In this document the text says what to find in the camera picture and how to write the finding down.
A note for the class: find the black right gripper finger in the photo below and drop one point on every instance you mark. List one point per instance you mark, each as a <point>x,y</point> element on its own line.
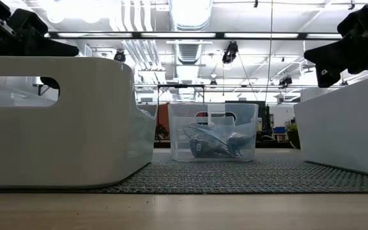
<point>367,56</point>
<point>337,54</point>

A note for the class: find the red-ended blue granola bar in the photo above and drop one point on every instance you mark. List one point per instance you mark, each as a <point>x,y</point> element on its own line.
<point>146,113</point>

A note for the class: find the purple-ended blue granola bar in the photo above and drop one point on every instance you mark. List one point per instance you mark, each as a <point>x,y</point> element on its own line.
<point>211,137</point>

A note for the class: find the green plant sprig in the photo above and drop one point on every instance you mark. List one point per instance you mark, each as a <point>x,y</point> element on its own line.
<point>293,135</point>

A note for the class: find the blue storage box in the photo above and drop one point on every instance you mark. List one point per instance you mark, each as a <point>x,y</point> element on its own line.
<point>280,130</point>

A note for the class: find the black monitor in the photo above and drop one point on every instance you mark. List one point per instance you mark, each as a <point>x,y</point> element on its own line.
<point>262,115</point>

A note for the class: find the translucent white plastic bin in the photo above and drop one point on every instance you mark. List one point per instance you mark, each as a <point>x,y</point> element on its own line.
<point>75,143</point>

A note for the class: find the clear plastic bin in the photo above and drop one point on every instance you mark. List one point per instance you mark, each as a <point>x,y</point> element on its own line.
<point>212,108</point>

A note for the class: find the red background cabinet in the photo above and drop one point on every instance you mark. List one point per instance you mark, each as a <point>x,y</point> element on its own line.
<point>163,115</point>

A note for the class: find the grey woven placemat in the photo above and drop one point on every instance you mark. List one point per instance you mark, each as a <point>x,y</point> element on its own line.
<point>235,175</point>

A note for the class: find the black hanging camera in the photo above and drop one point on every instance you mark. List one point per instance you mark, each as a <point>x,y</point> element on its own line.
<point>230,52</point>

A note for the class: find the black frame beam with lights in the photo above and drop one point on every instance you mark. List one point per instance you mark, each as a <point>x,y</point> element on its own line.
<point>203,35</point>

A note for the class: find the silver ventilation duct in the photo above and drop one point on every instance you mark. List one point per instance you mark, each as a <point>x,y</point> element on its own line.
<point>190,16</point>

